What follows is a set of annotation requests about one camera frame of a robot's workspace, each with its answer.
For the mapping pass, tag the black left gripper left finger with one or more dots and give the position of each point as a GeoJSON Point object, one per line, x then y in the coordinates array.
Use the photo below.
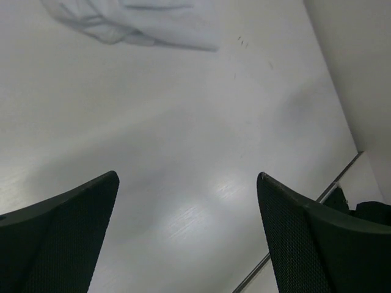
{"type": "Point", "coordinates": [54, 245]}

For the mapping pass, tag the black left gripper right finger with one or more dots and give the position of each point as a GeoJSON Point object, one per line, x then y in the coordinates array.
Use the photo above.
{"type": "Point", "coordinates": [352, 246]}

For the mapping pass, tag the white skirt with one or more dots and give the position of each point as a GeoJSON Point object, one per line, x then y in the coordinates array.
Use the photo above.
{"type": "Point", "coordinates": [178, 24]}

